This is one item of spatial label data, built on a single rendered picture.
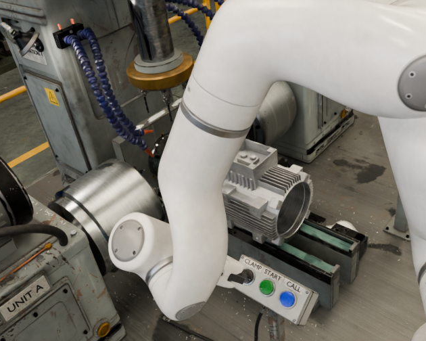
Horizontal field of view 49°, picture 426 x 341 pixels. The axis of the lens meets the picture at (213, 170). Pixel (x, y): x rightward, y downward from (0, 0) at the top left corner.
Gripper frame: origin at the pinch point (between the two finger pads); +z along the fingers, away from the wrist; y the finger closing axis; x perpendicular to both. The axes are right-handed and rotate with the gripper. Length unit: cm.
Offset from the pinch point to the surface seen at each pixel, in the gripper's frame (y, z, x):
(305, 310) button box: -13.5, 8.2, 0.2
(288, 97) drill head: 33, 43, -52
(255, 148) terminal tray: 21.3, 20.8, -28.7
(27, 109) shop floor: 345, 154, -17
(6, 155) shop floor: 290, 124, 23
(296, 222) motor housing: 7.9, 34.0, -16.2
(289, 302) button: -10.7, 5.7, 0.3
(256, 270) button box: -1.3, 6.4, -2.1
